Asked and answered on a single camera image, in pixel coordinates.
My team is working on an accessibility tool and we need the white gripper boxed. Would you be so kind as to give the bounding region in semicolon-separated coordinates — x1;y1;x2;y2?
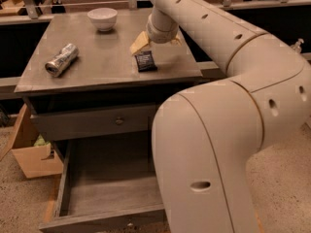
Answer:
129;7;182;54

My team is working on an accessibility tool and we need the dark blue rxbar wrapper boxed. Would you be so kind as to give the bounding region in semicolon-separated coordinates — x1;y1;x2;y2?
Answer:
135;50;157;72

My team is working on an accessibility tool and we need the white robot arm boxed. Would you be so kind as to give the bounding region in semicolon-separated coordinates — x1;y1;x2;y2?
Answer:
147;0;311;233

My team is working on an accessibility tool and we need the grey wooden drawer cabinet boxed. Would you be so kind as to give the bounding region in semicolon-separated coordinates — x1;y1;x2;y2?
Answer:
16;9;201;233

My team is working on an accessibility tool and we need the closed middle grey drawer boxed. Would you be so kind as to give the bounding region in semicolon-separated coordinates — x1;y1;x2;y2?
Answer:
31;104;156;141

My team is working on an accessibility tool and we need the open bottom grey drawer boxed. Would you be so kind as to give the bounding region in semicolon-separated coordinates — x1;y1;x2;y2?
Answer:
40;132;165;233

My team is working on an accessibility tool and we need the white ceramic bowl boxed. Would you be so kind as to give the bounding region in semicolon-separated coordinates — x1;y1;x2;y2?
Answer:
87;8;118;31

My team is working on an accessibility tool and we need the silver aluminium drink can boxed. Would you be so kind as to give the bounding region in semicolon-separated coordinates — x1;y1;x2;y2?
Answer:
45;44;79;77

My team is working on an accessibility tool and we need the cardboard box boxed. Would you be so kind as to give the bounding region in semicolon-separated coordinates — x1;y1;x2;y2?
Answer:
0;105;63;179

